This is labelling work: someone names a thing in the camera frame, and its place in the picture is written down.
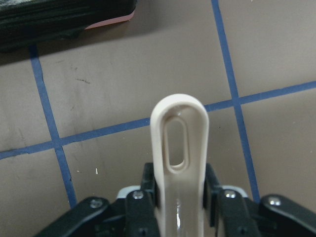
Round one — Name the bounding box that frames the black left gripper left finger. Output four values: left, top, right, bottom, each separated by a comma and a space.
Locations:
36, 163, 160, 237

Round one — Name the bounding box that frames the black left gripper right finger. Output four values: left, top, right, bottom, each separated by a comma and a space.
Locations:
203, 163, 316, 237

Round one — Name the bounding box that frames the beige plastic dustpan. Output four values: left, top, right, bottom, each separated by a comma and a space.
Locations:
150, 94, 209, 237

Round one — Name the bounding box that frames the black trash bag bin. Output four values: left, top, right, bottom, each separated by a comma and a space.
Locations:
0, 0, 137, 52

